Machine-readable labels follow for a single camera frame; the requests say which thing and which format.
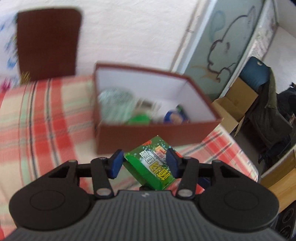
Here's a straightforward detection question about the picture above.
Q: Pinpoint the blue chair with jacket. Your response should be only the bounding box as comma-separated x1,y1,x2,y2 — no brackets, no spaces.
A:
239,56,295,165

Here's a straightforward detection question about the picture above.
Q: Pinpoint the patterned packet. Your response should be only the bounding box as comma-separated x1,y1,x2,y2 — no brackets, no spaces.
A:
133,98,161,121

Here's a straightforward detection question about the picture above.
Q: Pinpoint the clear patterned tape roll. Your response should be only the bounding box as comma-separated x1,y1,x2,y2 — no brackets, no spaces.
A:
98,88,135,125

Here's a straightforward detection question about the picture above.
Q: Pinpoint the brown cardboard shoe box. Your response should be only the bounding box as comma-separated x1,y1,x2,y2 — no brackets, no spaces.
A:
93,63,221,154

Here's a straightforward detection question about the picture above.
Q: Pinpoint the white door frame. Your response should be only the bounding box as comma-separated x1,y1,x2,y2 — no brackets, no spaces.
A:
170,0,217,74

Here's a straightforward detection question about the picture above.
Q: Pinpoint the open cardboard carton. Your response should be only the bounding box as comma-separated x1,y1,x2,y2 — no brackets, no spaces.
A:
212,77,258,137

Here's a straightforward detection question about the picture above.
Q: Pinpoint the wooden furniture at right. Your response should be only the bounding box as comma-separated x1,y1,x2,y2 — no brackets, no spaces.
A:
260,149,295,212

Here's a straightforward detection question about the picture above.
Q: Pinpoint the large green box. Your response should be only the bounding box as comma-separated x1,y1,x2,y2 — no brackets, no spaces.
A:
123,136,175,190

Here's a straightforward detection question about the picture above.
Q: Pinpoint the floral plastic bag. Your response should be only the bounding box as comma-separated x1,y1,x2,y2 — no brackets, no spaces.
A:
0,11,21,92

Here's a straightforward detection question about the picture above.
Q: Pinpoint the small green box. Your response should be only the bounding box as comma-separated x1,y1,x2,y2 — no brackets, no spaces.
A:
126,113,151,125

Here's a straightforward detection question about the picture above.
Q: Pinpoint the red plaid bed sheet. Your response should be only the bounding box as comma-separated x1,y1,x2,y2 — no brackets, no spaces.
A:
1,75,259,240

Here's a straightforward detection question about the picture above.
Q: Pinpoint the blue tape roll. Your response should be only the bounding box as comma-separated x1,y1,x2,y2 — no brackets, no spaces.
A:
163,105,190,125

